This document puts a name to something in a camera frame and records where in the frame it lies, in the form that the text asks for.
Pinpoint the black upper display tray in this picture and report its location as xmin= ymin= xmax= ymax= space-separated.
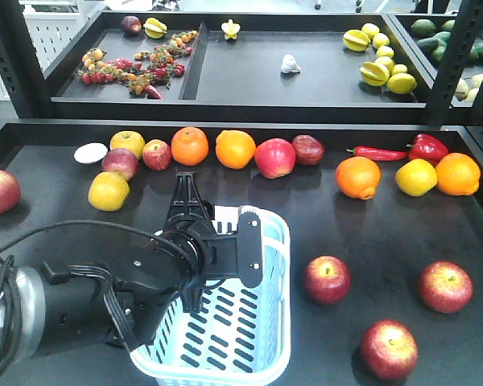
xmin=45 ymin=11 xmax=432 ymax=124

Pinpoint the cherry tomato pile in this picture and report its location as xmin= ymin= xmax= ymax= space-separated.
xmin=74 ymin=30 xmax=199 ymax=100

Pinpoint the orange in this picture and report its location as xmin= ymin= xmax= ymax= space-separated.
xmin=335 ymin=156 xmax=382 ymax=200
xmin=171 ymin=126 xmax=209 ymax=166
xmin=215 ymin=129 xmax=256 ymax=170

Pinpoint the white garlic bulb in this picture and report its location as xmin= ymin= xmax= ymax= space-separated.
xmin=280 ymin=54 xmax=301 ymax=74

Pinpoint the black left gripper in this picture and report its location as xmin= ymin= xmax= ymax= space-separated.
xmin=155 ymin=172 xmax=217 ymax=290

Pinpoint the light blue plastic basket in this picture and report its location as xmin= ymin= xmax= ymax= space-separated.
xmin=130 ymin=208 xmax=291 ymax=385

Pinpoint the large red apple row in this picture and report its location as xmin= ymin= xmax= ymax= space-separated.
xmin=254 ymin=138 xmax=295 ymax=179

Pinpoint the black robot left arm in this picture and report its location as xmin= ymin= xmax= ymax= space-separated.
xmin=0 ymin=172 xmax=214 ymax=367

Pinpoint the orange right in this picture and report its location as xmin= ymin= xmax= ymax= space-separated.
xmin=335 ymin=156 xmax=382 ymax=200

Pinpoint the red bell pepper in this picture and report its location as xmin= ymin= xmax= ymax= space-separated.
xmin=408 ymin=133 xmax=449 ymax=166

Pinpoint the orange left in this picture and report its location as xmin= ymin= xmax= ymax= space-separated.
xmin=171 ymin=126 xmax=209 ymax=166

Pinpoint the red chili pepper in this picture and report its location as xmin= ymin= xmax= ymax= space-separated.
xmin=346 ymin=146 xmax=408 ymax=162

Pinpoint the yellow apple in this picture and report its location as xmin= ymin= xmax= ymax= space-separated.
xmin=88 ymin=171 xmax=130 ymax=211

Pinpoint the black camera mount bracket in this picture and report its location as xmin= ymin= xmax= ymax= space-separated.
xmin=209 ymin=205 xmax=263 ymax=288

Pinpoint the black wooden display stand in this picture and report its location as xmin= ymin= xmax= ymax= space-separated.
xmin=1 ymin=126 xmax=483 ymax=385

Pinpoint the red apple far corner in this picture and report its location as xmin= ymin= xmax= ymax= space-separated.
xmin=0 ymin=170 xmax=21 ymax=215

